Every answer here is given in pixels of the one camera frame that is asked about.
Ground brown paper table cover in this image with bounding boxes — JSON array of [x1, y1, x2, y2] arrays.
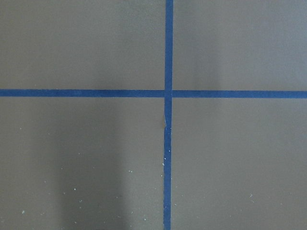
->
[[0, 0, 307, 230]]

